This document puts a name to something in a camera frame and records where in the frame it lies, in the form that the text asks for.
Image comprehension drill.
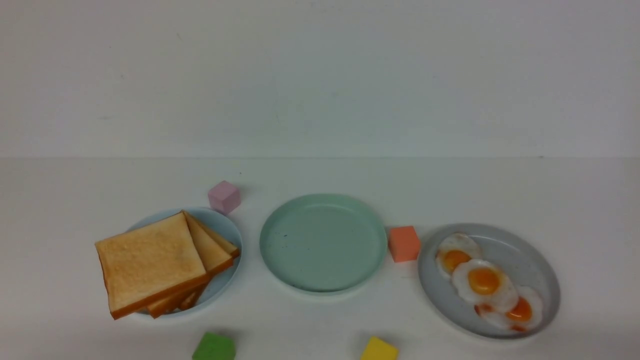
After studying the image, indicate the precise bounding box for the fried egg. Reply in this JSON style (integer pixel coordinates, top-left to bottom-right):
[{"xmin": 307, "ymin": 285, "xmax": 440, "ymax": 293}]
[
  {"xmin": 435, "ymin": 232, "xmax": 483, "ymax": 280},
  {"xmin": 450, "ymin": 259, "xmax": 519, "ymax": 313},
  {"xmin": 474, "ymin": 285, "xmax": 544, "ymax": 333}
]

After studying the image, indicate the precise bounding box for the toast slice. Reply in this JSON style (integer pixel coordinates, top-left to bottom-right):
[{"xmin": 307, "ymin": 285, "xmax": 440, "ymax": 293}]
[
  {"xmin": 146, "ymin": 210, "xmax": 241, "ymax": 319},
  {"xmin": 175, "ymin": 212, "xmax": 241, "ymax": 312},
  {"xmin": 94, "ymin": 212, "xmax": 208, "ymax": 320}
]

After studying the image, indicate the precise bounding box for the green plate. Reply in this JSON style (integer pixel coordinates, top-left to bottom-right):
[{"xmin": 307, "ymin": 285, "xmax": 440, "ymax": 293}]
[{"xmin": 259, "ymin": 193, "xmax": 387, "ymax": 296}]

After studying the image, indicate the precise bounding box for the pink cube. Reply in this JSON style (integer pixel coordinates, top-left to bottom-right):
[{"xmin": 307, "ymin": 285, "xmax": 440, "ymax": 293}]
[{"xmin": 207, "ymin": 180, "xmax": 242, "ymax": 215}]

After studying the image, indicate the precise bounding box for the orange cube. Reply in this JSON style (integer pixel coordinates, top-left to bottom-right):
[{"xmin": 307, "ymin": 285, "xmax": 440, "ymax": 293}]
[{"xmin": 387, "ymin": 226, "xmax": 421, "ymax": 264}]

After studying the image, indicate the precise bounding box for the light blue plate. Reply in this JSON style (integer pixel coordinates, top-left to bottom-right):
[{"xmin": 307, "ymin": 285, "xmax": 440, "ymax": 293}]
[{"xmin": 126, "ymin": 206, "xmax": 243, "ymax": 321}]

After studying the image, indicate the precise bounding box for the yellow cube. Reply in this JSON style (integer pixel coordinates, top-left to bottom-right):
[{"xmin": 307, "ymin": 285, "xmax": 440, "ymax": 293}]
[{"xmin": 359, "ymin": 336, "xmax": 399, "ymax": 360}]

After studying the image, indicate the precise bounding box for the green cube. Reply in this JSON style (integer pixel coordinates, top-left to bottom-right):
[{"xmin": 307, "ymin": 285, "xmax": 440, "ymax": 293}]
[{"xmin": 191, "ymin": 332, "xmax": 236, "ymax": 360}]

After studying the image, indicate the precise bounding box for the grey plate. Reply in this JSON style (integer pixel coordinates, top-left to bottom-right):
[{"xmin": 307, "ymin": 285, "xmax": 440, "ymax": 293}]
[{"xmin": 417, "ymin": 223, "xmax": 561, "ymax": 340}]

